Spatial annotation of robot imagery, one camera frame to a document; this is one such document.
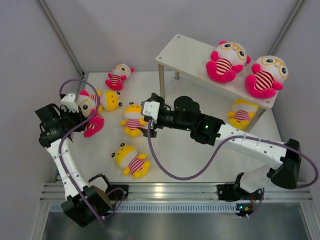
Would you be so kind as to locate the yellow plush sideways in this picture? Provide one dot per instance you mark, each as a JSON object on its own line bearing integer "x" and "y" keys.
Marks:
{"x": 109, "y": 100}

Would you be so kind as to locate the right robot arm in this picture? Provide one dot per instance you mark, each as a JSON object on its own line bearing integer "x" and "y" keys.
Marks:
{"x": 281, "y": 159}

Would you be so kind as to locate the yellow plush under shelf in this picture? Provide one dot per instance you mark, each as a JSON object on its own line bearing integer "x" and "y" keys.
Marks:
{"x": 241, "y": 114}

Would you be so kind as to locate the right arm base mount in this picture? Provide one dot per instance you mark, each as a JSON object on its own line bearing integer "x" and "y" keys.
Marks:
{"x": 232, "y": 193}

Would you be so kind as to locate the pink plush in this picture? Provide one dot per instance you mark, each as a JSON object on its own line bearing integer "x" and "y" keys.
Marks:
{"x": 90, "y": 106}
{"x": 268, "y": 75}
{"x": 119, "y": 74}
{"x": 226, "y": 61}

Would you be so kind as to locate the yellow plush front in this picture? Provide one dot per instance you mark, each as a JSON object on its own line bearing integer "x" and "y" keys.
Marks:
{"x": 128, "y": 159}

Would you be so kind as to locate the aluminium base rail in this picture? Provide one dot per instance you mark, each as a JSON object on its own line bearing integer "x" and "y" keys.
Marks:
{"x": 199, "y": 198}

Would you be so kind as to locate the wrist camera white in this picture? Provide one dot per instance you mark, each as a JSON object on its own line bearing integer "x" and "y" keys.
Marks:
{"x": 150, "y": 110}
{"x": 68, "y": 103}

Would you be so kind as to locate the white two-tier shelf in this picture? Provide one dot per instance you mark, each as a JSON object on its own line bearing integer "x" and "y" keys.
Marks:
{"x": 187, "y": 58}

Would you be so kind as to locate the pink plush at table back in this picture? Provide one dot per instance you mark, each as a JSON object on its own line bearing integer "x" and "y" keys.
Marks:
{"x": 119, "y": 74}

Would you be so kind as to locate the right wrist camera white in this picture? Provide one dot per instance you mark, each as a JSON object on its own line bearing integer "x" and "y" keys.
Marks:
{"x": 150, "y": 110}

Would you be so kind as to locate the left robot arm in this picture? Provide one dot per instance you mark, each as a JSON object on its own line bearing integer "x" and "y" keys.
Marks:
{"x": 84, "y": 203}

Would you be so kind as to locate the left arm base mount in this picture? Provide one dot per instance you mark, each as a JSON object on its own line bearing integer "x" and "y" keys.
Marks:
{"x": 115, "y": 192}

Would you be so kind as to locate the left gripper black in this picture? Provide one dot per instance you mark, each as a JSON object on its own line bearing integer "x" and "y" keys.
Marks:
{"x": 79, "y": 116}

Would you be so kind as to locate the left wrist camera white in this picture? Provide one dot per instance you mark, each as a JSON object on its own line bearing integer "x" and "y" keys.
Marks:
{"x": 68, "y": 103}

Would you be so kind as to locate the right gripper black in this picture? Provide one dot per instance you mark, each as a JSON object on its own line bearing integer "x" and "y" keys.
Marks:
{"x": 154, "y": 127}

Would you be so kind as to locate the yellow plush centre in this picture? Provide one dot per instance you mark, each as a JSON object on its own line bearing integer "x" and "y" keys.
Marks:
{"x": 133, "y": 120}

